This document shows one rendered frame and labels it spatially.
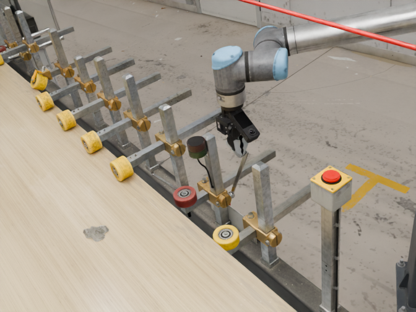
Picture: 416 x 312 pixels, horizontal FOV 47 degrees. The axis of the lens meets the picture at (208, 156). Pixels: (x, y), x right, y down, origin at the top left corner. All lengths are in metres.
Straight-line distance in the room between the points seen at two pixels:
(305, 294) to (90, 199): 0.80
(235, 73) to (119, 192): 0.64
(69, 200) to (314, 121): 2.19
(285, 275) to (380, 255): 1.08
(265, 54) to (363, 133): 2.11
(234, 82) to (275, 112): 2.28
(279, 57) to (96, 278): 0.83
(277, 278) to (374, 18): 0.85
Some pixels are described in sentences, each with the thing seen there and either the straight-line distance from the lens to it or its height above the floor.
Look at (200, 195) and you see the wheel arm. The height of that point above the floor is 0.86.
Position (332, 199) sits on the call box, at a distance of 1.16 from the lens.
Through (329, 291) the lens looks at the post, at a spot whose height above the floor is 0.82.
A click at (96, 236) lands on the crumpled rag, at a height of 0.91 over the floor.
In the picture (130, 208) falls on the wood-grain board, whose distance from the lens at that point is 1.68.
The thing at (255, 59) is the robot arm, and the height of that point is 1.37.
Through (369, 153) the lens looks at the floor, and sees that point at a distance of 3.27.
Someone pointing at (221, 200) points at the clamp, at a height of 0.86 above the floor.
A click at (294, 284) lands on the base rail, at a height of 0.70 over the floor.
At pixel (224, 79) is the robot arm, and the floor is 1.32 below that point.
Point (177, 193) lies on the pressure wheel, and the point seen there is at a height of 0.90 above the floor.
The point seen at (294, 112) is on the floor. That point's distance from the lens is 3.67.
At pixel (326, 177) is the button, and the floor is 1.23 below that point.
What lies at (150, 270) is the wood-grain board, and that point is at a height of 0.90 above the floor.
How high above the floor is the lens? 1.98
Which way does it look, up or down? 37 degrees down
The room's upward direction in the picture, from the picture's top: 10 degrees counter-clockwise
